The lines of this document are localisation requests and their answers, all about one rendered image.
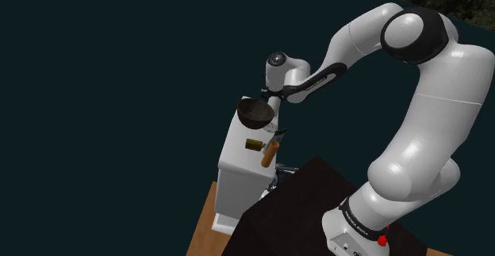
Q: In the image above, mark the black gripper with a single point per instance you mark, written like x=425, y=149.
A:
x=281, y=131

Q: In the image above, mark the dark brown bowl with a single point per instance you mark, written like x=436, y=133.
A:
x=253, y=114

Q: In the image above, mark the orange brown cylinder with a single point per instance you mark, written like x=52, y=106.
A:
x=270, y=153

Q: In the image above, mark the olive brown cup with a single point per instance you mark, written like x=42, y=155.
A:
x=253, y=144

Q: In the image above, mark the metal mesh strainer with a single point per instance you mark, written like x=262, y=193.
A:
x=271, y=127

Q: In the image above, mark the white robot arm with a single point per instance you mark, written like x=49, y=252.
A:
x=437, y=131

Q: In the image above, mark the white cabinet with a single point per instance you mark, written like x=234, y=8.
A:
x=236, y=189

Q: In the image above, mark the dark robot stand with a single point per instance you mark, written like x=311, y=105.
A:
x=294, y=209

